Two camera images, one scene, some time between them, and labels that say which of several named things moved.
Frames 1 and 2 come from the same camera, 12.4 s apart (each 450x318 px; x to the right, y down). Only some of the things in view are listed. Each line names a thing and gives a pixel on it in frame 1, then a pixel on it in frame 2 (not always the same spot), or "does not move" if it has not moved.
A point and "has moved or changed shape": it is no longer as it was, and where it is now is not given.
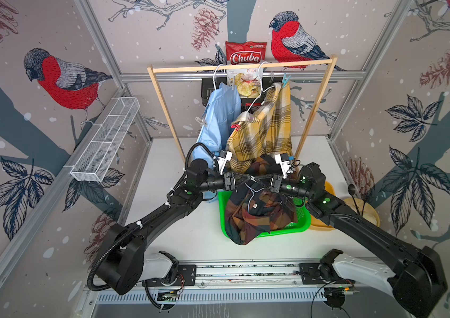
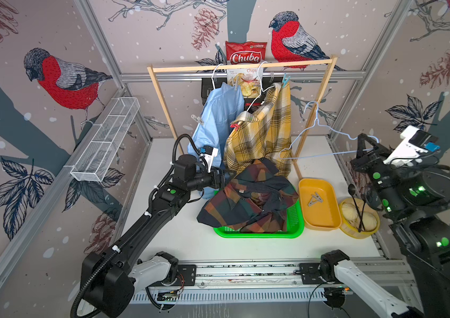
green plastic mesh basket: (302, 212) -> (294, 225)
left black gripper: (229, 181) -> (220, 183)
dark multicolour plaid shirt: (253, 209) has moved or changed shape
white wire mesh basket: (92, 162) does not move
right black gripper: (275, 184) -> (365, 159)
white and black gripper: (282, 159) -> (413, 143)
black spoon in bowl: (351, 189) does not move
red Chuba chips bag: (248, 81) does not move
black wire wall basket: (207, 87) does not move
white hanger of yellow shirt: (262, 91) does not move
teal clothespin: (285, 80) does not move
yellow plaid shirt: (265, 130) does not move
